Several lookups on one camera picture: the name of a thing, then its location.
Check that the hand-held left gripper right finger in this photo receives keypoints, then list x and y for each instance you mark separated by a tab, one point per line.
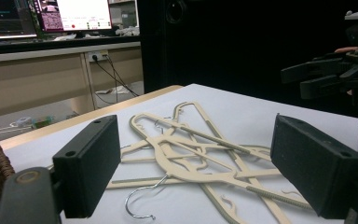
317	168

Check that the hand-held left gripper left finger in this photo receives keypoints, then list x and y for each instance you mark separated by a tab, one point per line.
87	165

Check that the dark screen computer monitor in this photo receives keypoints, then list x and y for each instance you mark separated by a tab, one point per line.
3	18

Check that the white table sheet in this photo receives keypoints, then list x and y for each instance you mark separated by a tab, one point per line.
236	109

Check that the beige desk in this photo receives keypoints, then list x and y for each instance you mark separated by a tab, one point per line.
28	71

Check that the black curtain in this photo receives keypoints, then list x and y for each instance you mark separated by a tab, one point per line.
245	40

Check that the bright screen computer monitor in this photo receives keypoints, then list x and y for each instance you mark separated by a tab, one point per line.
80	14

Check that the white power outlet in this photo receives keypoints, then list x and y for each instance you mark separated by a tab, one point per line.
97	55

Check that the clear plastic bag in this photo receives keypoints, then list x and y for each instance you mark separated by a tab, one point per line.
112	90

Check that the beige plastic clothes hanger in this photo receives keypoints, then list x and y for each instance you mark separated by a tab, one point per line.
167	165
199	109
130	183

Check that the colourful plastic items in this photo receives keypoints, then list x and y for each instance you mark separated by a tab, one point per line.
40	121

